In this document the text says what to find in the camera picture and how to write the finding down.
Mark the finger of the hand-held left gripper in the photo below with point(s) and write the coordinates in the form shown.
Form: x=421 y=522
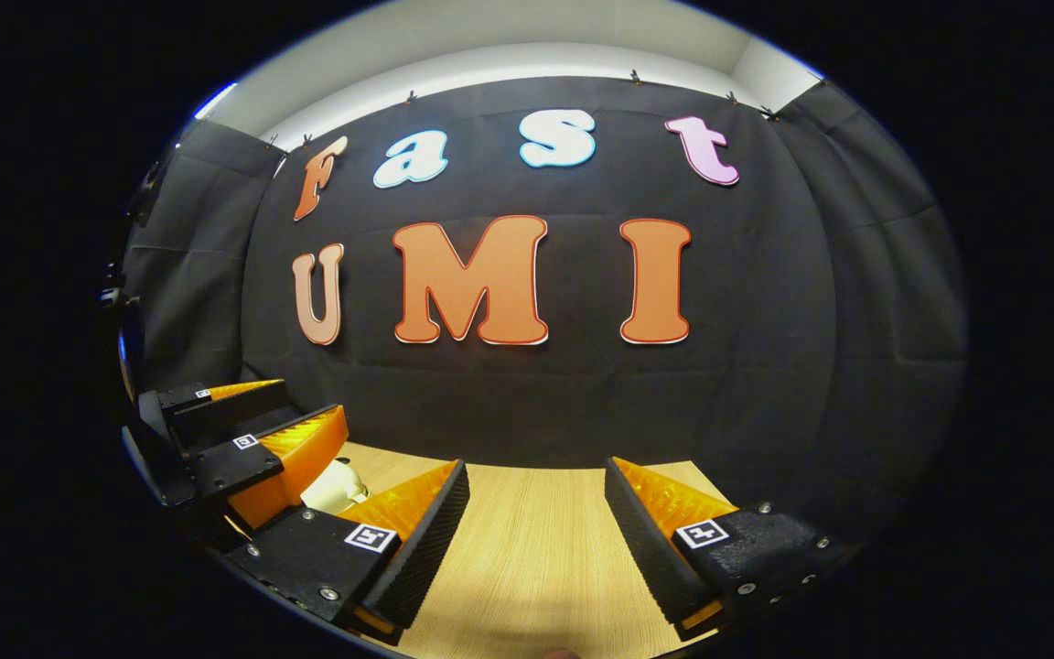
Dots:
x=234 y=467
x=225 y=412

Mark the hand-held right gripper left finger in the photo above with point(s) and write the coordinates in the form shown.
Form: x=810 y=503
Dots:
x=417 y=549

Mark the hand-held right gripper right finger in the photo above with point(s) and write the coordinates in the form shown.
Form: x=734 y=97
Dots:
x=650 y=549

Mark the black backdrop cloth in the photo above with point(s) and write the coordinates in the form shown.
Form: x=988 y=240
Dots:
x=536 y=403

